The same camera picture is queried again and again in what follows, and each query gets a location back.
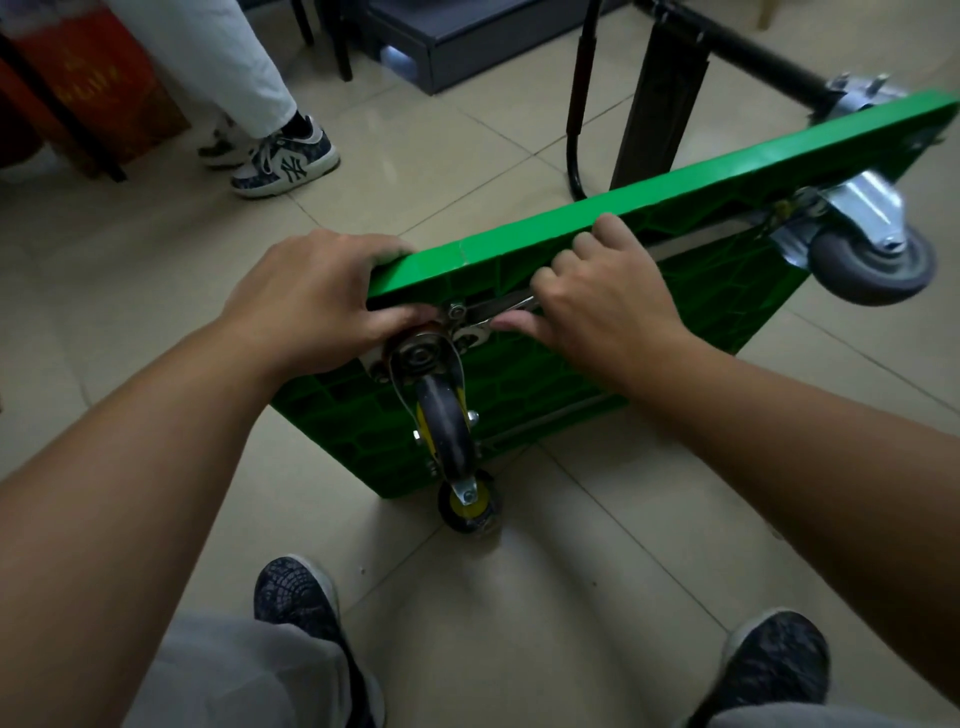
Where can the wooden stool legs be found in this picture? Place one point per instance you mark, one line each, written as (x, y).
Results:
(765, 13)

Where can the person's light trousers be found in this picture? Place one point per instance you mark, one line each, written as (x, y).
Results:
(232, 675)

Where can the person's dark shoe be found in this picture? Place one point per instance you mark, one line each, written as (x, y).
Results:
(296, 592)
(772, 660)

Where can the person's right forearm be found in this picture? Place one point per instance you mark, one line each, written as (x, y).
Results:
(840, 465)

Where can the person's left forearm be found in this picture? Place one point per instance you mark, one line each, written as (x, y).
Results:
(97, 525)

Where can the silver wrench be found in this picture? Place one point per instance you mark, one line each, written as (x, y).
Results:
(495, 311)

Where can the green platform trolley deck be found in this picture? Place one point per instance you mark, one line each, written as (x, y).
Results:
(510, 382)

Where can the person's right hand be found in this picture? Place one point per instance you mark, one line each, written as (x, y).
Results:
(607, 315)

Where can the person's left hand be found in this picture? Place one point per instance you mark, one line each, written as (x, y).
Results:
(307, 300)

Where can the grey caster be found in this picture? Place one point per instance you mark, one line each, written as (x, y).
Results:
(870, 262)

